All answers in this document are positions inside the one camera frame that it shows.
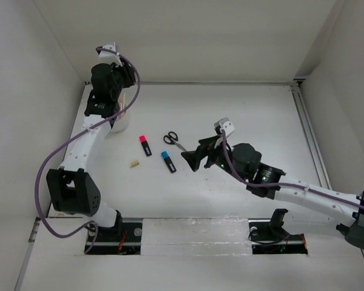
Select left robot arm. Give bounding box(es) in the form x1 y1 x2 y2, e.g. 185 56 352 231
46 62 135 241

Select white round divided container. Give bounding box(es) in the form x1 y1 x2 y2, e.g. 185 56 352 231
111 110 130 133

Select blue cap black highlighter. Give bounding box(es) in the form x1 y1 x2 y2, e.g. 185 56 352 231
161 151 177 173

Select black handled scissors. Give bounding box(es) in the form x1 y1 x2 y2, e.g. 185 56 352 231
163 131 187 152

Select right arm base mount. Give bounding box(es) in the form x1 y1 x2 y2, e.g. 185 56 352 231
248 209 308 255

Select aluminium frame rail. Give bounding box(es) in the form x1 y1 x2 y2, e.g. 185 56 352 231
289 79 332 190

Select pink clear pen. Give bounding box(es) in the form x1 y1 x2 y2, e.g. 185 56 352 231
119 95 124 111

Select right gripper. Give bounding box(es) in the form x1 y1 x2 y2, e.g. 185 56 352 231
181 135 246 182

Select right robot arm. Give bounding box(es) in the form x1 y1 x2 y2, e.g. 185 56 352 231
181 136 364 250

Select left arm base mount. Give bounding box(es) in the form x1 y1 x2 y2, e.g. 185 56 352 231
84 218 143 255

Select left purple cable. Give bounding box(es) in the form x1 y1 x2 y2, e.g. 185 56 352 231
35 47 142 254

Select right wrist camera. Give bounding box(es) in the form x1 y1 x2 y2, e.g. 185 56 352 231
214 118 235 138

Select beige eraser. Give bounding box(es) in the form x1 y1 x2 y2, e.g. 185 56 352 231
130 160 140 168

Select pink cap black highlighter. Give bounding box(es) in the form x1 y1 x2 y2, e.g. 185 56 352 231
139 135 152 156

